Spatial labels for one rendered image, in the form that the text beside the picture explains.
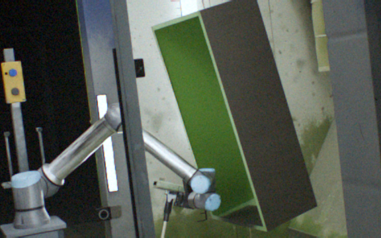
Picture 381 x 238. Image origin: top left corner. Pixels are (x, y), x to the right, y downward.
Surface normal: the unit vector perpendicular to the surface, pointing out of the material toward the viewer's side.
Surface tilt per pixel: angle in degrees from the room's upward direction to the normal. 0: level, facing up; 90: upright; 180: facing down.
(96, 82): 90
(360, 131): 90
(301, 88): 90
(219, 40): 90
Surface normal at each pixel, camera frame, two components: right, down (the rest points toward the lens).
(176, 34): 0.46, -0.01
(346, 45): -0.92, 0.13
